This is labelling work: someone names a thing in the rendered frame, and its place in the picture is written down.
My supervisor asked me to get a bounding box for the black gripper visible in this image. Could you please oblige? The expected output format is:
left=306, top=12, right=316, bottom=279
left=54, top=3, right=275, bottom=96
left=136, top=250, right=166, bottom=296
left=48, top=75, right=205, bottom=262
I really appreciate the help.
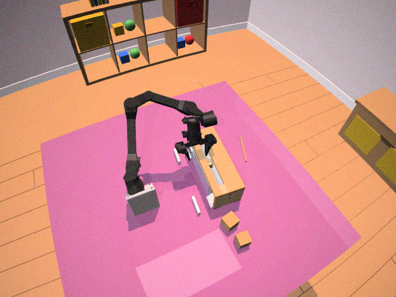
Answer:
left=175, top=130, right=217, bottom=161

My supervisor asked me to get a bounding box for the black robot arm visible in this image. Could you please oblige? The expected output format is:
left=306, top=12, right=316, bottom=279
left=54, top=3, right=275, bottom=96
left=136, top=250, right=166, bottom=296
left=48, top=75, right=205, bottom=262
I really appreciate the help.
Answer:
left=122, top=90, right=217, bottom=196

